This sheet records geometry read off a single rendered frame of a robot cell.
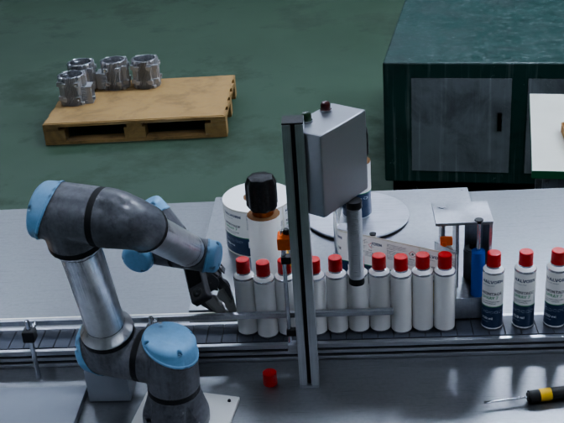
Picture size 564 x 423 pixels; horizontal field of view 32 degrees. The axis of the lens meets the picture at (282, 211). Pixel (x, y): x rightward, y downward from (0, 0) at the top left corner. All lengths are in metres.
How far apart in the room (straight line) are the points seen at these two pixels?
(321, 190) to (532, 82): 2.84
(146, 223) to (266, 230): 0.77
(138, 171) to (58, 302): 2.86
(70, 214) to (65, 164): 3.99
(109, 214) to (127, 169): 3.83
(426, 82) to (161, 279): 2.33
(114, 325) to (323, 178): 0.54
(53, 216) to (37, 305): 0.96
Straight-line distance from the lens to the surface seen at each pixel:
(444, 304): 2.40
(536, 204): 3.17
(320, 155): 2.03
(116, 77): 6.50
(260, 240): 2.60
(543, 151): 3.62
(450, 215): 2.41
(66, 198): 1.88
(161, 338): 2.14
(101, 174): 5.64
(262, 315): 2.39
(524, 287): 2.40
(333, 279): 2.35
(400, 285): 2.36
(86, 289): 2.03
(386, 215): 2.96
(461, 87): 4.82
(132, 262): 2.25
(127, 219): 1.85
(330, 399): 2.32
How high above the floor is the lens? 2.25
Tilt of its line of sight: 27 degrees down
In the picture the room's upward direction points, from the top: 4 degrees counter-clockwise
